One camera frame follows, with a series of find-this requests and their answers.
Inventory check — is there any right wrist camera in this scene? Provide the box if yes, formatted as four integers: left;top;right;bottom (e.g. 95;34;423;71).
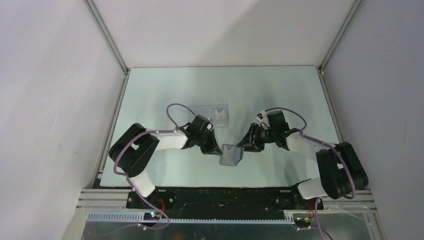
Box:
256;110;270;127

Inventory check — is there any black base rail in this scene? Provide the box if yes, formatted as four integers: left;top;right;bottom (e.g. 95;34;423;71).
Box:
146;186;316;220

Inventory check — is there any clear acrylic card holder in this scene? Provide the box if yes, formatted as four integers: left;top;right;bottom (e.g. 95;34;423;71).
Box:
188;104;230;127

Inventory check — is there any right aluminium frame post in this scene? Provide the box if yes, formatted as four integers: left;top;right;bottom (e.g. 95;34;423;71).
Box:
318;0;364;77

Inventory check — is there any blue card wallet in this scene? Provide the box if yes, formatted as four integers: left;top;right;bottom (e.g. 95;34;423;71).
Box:
219;144;244;167

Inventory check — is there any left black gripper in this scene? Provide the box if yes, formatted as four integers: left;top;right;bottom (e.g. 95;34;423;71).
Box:
195;129;222;156

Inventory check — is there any right controller board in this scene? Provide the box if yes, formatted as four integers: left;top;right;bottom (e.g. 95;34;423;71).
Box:
293;217;314;230

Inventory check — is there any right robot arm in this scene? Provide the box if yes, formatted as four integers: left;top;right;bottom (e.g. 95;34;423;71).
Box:
236;107;369;209

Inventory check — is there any controller board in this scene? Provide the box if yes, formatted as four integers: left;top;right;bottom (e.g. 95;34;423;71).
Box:
293;217;314;230
143;211;162;221

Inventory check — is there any left aluminium frame post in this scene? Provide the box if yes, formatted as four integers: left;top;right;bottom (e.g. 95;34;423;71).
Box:
83;0;129;75

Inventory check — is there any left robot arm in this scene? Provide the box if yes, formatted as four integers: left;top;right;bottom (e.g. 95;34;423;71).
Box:
108;115;223;208

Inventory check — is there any stack of VIP cards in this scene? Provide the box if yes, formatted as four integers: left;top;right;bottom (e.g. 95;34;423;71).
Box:
214;108;229;127

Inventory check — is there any white slotted cable duct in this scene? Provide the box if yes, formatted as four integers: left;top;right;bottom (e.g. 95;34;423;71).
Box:
86;211;295;225

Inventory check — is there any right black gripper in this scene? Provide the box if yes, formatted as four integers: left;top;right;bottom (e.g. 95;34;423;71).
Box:
236;122;277;153

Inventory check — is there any aluminium frame post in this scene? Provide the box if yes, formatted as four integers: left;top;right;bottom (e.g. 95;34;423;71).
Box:
318;0;364;77
83;0;129;75

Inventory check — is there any left controller board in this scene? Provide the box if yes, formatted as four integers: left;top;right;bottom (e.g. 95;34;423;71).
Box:
143;211;162;221

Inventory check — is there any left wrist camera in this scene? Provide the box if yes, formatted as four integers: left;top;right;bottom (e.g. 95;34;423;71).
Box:
206;117;214;131

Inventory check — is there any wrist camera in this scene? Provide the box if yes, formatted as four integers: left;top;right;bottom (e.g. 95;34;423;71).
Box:
206;117;214;131
256;110;270;127

